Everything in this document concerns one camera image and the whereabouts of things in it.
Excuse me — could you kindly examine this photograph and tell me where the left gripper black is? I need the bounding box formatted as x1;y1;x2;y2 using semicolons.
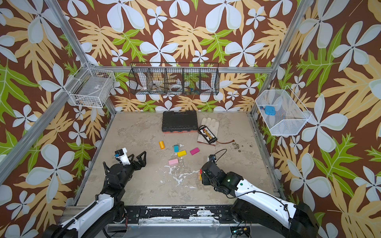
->
120;151;146;189

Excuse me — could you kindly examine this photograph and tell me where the magenta block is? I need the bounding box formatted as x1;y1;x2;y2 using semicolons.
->
190;148;200;155

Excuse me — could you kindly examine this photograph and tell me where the pink block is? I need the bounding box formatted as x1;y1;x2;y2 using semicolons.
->
168;159;179;166

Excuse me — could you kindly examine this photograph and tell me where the yellow rectangular block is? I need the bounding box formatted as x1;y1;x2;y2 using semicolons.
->
177;150;187;158

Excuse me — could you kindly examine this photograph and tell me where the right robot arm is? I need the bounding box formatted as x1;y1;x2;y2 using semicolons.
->
201;161;319;238

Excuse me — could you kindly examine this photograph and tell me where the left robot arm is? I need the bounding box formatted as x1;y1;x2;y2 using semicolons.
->
42;150;147;238

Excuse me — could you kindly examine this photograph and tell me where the orange cylinder block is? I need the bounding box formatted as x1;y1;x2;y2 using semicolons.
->
159;141;165;149

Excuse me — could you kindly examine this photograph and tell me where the beige work glove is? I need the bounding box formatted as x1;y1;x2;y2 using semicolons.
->
197;118;219;146

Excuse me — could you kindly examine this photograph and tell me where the black battery holder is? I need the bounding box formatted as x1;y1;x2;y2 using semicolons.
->
197;125;217;145

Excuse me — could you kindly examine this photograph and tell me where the black tool case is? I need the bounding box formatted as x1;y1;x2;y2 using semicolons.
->
162;111;198;133

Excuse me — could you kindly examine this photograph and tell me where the blue object in basket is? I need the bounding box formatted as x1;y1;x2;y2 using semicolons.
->
264;106;276;116

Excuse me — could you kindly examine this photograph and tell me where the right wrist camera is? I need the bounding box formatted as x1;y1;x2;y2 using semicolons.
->
208;154;217;164

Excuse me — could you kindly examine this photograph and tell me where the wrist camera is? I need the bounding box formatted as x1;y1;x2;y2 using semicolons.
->
208;154;217;164
114;147;131;166

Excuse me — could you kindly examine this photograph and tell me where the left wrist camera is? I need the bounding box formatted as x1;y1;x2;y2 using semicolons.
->
114;147;131;166

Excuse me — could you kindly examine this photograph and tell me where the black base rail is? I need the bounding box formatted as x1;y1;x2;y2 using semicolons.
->
125;205;236;225

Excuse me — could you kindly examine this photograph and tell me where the white wire basket left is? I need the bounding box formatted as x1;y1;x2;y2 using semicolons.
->
65;63;116;108

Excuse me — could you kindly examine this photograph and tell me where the white wire basket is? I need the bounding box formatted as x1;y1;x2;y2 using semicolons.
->
65;63;116;108
256;86;312;137

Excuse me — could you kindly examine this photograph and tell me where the black wire basket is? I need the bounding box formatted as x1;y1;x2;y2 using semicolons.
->
127;62;220;95

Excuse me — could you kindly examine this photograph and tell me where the white wire basket right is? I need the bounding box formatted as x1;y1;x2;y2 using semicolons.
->
256;86;312;137

